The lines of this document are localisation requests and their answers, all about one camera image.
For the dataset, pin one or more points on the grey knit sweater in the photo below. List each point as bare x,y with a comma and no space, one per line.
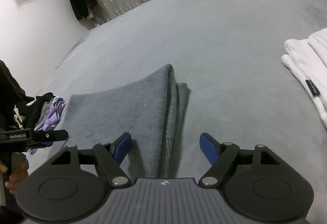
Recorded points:
115,116

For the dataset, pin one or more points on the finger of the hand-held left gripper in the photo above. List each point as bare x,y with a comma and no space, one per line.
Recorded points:
55,135
48,142

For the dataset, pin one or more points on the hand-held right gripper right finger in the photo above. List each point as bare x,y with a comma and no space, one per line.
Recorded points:
209,148

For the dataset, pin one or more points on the grey bed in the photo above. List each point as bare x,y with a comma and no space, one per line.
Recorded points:
217,60

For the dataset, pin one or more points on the purple folded cloth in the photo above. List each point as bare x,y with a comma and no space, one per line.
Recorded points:
53,114

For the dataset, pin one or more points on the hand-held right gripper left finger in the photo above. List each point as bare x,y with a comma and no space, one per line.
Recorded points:
122,147

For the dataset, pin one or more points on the pale hanging cloth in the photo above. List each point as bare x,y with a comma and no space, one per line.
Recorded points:
94,18

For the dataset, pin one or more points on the person's left hand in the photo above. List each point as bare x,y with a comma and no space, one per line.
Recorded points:
20,178

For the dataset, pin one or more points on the black folded cloth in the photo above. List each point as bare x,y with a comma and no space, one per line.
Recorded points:
39,106

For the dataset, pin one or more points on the white folded garment black label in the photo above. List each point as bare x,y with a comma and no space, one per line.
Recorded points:
301,65

